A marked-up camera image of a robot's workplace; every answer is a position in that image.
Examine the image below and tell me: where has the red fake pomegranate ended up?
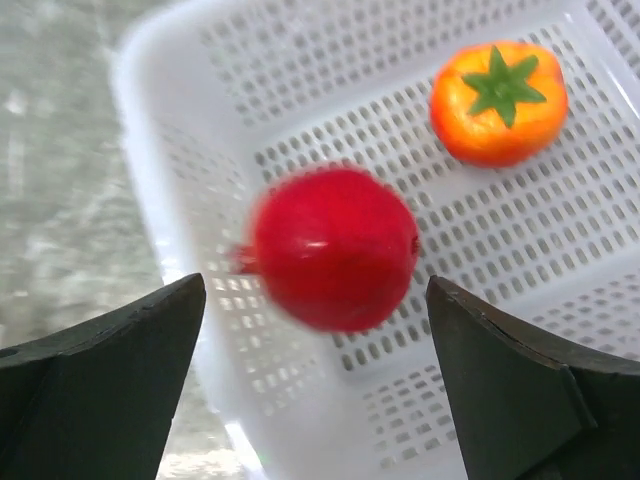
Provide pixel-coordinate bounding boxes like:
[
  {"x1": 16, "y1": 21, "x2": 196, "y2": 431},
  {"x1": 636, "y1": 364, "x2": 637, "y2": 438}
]
[{"x1": 229, "y1": 167, "x2": 420, "y2": 333}]

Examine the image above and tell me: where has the white rectangular perforated basket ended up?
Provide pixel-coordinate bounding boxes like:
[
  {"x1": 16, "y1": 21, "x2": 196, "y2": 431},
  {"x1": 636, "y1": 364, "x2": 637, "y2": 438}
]
[{"x1": 112, "y1": 1, "x2": 639, "y2": 479}]

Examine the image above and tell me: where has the orange fake tomato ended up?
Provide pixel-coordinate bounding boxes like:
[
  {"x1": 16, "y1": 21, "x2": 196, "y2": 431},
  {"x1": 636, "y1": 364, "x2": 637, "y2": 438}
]
[{"x1": 429, "y1": 41, "x2": 569, "y2": 169}]

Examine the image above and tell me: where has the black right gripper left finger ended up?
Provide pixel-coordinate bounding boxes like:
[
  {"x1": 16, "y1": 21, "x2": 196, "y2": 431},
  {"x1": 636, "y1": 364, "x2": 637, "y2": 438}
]
[{"x1": 1, "y1": 273, "x2": 206, "y2": 479}]

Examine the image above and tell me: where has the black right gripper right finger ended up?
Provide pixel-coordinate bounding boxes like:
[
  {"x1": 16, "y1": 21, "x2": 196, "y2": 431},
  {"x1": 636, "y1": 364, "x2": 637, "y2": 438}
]
[{"x1": 425, "y1": 276, "x2": 639, "y2": 480}]

